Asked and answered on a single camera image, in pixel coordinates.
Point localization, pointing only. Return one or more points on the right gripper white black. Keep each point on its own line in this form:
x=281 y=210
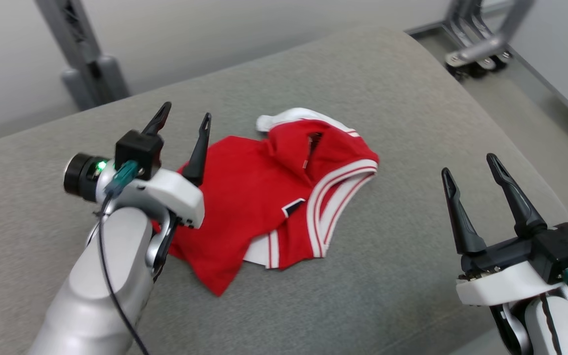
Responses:
x=501 y=286

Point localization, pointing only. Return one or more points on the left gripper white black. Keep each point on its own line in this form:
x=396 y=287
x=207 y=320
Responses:
x=175 y=192

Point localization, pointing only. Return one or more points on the red shorts with white stripe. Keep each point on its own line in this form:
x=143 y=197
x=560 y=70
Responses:
x=229 y=197

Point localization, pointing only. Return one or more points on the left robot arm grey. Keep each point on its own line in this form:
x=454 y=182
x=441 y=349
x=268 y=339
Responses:
x=79 y=301

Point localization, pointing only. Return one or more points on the grey metal truss stand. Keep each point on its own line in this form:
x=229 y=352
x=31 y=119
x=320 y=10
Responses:
x=84 y=54

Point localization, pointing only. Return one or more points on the grey wheeled metal stand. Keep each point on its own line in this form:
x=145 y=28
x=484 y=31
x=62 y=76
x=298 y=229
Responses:
x=481 y=39

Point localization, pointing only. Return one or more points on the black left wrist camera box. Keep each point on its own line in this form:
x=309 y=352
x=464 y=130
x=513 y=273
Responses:
x=138 y=148

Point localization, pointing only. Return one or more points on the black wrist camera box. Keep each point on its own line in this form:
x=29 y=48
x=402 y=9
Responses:
x=138 y=148
x=557 y=254

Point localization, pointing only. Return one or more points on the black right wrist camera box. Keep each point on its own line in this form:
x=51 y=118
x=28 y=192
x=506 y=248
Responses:
x=557 y=254

